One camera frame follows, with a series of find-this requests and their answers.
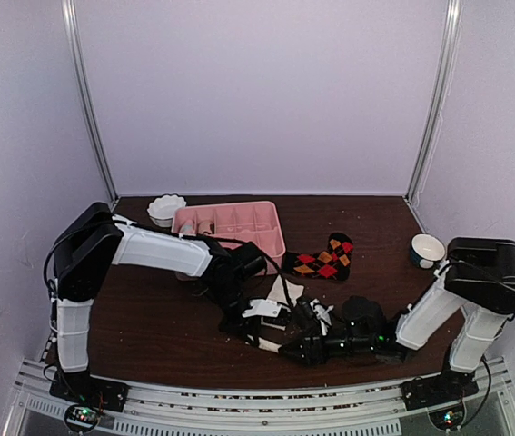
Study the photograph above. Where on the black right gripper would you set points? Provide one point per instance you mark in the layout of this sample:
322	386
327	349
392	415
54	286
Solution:
310	342

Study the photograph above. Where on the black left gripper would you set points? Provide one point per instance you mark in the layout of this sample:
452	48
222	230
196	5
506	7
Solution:
240	328

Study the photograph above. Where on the beige brown striped sock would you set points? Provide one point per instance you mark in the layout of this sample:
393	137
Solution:
277	294

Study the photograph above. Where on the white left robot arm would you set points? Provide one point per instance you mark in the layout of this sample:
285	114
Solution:
98	239

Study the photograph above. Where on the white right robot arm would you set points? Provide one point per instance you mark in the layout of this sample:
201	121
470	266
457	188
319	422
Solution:
477	271

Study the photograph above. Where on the pink divided organizer tray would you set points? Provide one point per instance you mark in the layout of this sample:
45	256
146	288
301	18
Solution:
256	222

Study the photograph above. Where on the beige rolled sock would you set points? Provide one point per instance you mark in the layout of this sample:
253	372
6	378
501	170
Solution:
206	227

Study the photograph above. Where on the pink and mint rolled sock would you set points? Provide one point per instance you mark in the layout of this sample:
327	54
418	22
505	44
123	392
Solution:
188	227

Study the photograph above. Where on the black red argyle sock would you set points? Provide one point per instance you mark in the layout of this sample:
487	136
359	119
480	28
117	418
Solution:
333	263

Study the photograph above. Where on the white scalloped ceramic bowl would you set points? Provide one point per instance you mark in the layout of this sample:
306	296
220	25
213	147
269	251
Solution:
162	210

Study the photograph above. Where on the white dark blue cup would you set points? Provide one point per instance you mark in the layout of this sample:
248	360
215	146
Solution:
426	251

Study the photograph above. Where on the front aluminium rail base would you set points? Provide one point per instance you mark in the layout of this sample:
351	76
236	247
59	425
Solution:
364	409

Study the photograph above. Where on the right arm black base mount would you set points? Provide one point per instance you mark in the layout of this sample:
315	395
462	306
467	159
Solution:
448	386

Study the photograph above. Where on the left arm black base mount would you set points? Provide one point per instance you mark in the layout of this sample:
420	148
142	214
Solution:
82	388

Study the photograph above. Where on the left aluminium frame post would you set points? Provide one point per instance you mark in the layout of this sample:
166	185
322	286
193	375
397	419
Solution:
72	30

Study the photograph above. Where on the aluminium frame post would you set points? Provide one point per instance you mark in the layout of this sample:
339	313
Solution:
440	89
72	30

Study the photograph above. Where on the right aluminium frame post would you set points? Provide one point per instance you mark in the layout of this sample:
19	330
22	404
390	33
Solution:
440	89

